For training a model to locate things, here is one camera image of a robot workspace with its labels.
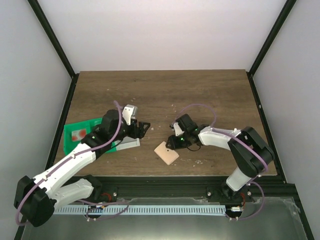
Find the beige card holder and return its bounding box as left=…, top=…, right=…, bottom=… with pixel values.
left=154, top=141, right=179, bottom=166

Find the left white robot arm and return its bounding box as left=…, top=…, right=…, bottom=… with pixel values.
left=14, top=106, right=151, bottom=227

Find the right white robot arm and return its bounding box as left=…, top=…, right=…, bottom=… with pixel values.
left=166, top=114, right=275, bottom=202

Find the red white card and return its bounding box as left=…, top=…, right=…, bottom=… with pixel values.
left=71, top=128, right=87, bottom=142

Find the white plastic bin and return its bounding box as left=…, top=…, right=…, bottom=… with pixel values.
left=114, top=137, right=140, bottom=151

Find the light blue slotted strip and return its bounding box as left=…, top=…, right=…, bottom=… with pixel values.
left=54, top=205, right=226, bottom=216

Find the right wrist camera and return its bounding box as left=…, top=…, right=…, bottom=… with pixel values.
left=170, top=122, right=184, bottom=137

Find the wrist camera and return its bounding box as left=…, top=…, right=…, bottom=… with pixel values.
left=122, top=104, right=138, bottom=126
left=170, top=122, right=184, bottom=137

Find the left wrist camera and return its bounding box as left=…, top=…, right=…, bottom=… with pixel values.
left=122, top=104, right=138, bottom=126

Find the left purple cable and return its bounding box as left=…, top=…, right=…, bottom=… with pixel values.
left=14, top=100, right=131, bottom=226

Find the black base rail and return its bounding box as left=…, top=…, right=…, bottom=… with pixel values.
left=47, top=176, right=297, bottom=204

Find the left black frame post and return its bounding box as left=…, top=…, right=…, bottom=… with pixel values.
left=26, top=0, right=77, bottom=77

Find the black frame post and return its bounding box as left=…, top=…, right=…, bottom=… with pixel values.
left=26, top=0, right=77, bottom=77
left=249, top=0, right=298, bottom=74

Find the right black frame post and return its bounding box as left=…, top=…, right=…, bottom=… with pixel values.
left=249, top=0, right=298, bottom=74

